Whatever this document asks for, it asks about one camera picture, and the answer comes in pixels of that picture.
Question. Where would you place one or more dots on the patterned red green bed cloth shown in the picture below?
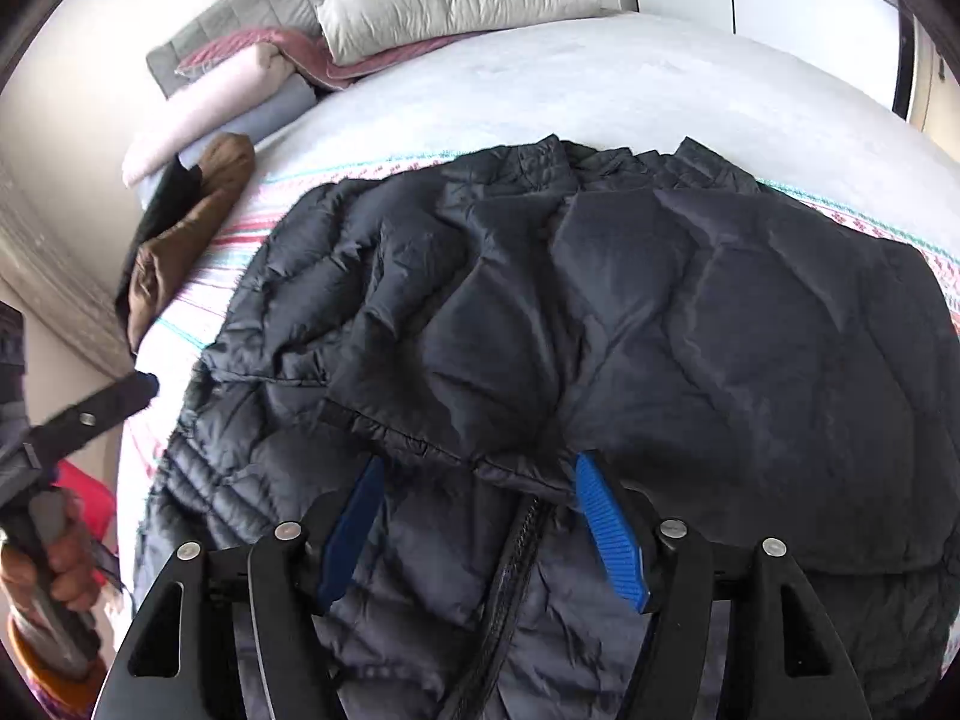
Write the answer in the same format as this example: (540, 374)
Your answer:
(225, 262)

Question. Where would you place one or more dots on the white bed mattress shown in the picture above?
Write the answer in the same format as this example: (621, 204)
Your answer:
(628, 80)

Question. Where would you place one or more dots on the beige pillow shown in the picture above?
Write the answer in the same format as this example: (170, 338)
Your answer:
(355, 30)

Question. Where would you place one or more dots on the black garment beside brown jacket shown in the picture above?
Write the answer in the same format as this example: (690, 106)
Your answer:
(169, 195)

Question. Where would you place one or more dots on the light pink pillow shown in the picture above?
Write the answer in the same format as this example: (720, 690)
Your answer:
(238, 84)

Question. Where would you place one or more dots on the brown jacket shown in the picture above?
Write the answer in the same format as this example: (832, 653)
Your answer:
(164, 263)

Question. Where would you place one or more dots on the cream door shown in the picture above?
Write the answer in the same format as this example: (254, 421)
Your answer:
(935, 95)

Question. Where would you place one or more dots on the black quilted puffer jacket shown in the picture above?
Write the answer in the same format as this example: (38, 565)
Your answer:
(546, 636)

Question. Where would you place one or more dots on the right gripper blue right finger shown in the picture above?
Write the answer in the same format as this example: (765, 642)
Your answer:
(663, 569)

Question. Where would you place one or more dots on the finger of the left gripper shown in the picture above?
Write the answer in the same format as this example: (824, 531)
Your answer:
(112, 404)

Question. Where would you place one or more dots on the white grey wardrobe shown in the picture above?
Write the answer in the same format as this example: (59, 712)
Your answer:
(867, 44)

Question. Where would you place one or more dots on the pink red folded blanket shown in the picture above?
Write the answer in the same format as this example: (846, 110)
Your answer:
(309, 55)

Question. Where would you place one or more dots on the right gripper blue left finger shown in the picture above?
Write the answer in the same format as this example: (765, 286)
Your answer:
(295, 575)

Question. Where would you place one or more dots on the lavender folded blanket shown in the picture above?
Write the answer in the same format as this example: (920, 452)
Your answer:
(293, 98)

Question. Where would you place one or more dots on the person left hand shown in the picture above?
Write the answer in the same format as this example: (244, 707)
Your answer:
(72, 564)

